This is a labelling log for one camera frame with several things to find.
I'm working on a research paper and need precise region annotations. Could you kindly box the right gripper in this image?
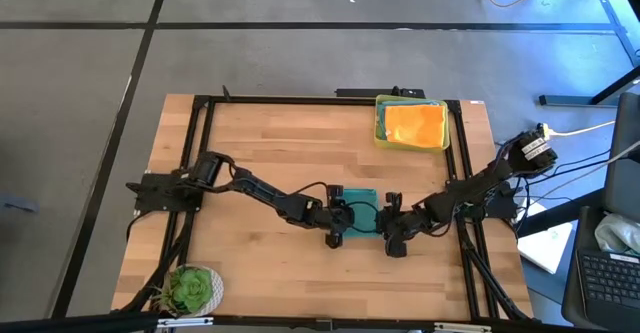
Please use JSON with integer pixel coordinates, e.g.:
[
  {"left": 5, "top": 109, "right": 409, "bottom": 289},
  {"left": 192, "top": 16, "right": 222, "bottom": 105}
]
[{"left": 377, "top": 191, "right": 432, "bottom": 259}]

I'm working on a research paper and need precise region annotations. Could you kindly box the teal microfiber towel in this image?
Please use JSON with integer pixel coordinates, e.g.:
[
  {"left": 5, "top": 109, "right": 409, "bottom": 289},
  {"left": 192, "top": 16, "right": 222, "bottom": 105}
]
[{"left": 340, "top": 187, "right": 381, "bottom": 239}]

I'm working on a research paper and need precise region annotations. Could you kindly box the orange microfiber towel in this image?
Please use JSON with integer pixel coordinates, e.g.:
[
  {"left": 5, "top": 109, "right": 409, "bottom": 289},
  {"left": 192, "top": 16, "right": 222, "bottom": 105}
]
[{"left": 384, "top": 103, "right": 447, "bottom": 150}]

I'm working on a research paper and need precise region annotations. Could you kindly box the yellow plastic bin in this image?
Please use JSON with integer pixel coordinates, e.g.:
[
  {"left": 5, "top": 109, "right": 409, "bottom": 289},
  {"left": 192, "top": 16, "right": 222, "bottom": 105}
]
[{"left": 373, "top": 94, "right": 452, "bottom": 153}]

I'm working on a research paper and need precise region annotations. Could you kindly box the black power strip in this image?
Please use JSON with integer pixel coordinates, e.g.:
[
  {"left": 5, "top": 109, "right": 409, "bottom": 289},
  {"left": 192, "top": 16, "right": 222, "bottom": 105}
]
[{"left": 334, "top": 86, "right": 426, "bottom": 99}]

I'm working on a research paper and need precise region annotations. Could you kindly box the white book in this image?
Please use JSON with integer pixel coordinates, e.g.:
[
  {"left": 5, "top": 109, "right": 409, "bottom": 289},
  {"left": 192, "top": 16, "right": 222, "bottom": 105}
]
[{"left": 517, "top": 220, "right": 574, "bottom": 275}]

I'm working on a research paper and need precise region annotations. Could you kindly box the potted succulent plant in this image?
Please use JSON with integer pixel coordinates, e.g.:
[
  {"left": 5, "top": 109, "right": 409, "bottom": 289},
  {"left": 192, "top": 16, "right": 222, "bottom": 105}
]
[{"left": 158, "top": 264, "right": 225, "bottom": 319}]

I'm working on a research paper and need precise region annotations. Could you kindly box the yellow power plug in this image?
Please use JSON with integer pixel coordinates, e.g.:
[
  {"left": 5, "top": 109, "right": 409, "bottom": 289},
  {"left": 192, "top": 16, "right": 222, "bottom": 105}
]
[{"left": 537, "top": 120, "right": 617, "bottom": 142}]

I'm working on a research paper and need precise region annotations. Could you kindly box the crumpled plastic bag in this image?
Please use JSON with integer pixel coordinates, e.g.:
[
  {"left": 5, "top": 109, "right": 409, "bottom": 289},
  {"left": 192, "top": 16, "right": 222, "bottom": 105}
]
[{"left": 593, "top": 212, "right": 640, "bottom": 257}]

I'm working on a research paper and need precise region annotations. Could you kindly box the black laptop keyboard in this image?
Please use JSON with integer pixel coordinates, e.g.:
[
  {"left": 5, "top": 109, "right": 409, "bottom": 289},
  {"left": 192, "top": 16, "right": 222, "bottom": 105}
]
[{"left": 574, "top": 250, "right": 640, "bottom": 324}]

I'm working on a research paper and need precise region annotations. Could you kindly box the dark gray panel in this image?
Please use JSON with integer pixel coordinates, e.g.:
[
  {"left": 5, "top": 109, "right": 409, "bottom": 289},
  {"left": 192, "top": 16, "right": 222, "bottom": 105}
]
[{"left": 602, "top": 91, "right": 640, "bottom": 224}]

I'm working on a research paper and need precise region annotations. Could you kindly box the black crossbar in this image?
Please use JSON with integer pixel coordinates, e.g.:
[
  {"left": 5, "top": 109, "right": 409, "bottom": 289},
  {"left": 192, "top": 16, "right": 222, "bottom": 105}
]
[{"left": 0, "top": 311, "right": 640, "bottom": 333}]

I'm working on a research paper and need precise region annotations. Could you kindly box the left camera cable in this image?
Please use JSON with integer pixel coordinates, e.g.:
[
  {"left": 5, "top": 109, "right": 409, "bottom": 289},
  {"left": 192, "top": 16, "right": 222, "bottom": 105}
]
[{"left": 292, "top": 181, "right": 381, "bottom": 235}]

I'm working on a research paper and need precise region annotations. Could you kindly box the black aluminium table frame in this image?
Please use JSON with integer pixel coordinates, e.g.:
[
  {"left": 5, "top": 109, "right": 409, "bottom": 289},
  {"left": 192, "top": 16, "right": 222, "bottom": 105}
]
[{"left": 119, "top": 92, "right": 534, "bottom": 324}]

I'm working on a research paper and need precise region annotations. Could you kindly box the black desk leg frame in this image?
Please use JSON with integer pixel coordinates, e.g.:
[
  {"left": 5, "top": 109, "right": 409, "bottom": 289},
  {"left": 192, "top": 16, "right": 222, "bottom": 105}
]
[{"left": 538, "top": 0, "right": 640, "bottom": 107}]

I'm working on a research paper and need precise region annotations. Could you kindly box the gray floor cable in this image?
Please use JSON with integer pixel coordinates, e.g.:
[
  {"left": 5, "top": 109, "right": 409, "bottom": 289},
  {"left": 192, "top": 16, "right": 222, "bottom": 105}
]
[{"left": 529, "top": 140, "right": 640, "bottom": 210}]

